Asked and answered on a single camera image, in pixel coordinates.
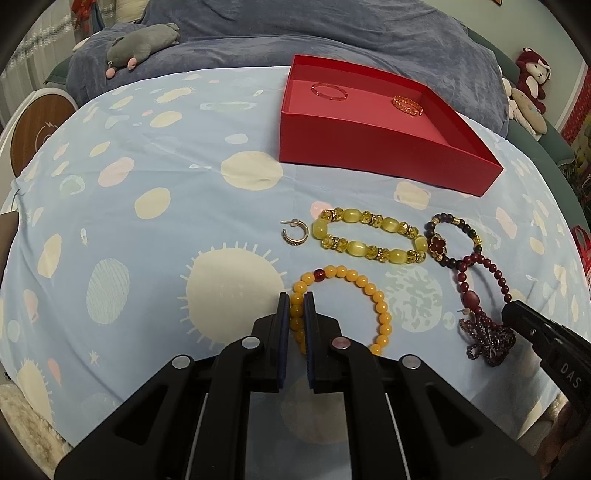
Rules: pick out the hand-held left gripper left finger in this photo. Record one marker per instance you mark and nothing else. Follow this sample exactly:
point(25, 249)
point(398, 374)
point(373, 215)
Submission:
point(282, 325)

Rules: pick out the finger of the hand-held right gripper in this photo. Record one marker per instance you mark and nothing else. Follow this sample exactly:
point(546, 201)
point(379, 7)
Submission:
point(524, 321)

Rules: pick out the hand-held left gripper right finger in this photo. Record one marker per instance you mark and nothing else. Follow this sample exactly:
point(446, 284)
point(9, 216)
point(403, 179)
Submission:
point(310, 332)

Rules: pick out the gold hoop earring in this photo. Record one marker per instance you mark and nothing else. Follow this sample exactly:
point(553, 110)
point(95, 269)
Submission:
point(295, 241)

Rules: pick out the red cardboard box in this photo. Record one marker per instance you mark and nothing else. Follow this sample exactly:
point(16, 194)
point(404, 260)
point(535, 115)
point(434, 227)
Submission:
point(369, 143)

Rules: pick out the person's right hand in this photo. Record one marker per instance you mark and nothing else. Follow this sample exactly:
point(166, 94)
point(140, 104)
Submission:
point(561, 438)

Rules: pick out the red bag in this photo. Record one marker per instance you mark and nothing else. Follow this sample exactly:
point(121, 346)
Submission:
point(582, 249)

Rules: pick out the green sofa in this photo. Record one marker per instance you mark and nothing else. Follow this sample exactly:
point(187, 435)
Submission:
point(549, 143)

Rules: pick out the beige plush toy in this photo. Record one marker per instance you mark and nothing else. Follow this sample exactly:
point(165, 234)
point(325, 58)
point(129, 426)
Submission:
point(526, 108)

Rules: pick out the red hanging decoration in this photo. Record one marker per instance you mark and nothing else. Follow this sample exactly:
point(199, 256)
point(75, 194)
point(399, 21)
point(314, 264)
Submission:
point(579, 110)

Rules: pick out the thin pink bangle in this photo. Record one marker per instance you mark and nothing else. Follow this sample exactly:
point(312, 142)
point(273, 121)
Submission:
point(344, 94)

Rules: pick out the red monkey plush toy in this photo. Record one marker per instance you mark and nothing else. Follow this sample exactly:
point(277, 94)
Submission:
point(531, 69)

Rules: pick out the white fluffy rug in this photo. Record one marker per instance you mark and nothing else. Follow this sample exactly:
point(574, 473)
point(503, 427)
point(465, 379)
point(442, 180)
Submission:
point(23, 424)

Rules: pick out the blue velvet blanket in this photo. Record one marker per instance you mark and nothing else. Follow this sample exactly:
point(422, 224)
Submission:
point(323, 27)

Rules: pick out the white round wooden-faced device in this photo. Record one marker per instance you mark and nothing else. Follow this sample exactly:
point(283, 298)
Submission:
point(41, 129)

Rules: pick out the grey plush toy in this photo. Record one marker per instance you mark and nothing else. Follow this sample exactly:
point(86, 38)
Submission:
point(143, 44)

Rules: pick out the white sheer curtain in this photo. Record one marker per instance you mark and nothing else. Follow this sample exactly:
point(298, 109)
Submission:
point(32, 74)

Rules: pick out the red curtain bow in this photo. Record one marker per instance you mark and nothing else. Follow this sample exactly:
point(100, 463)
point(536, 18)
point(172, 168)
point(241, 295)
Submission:
point(90, 9)

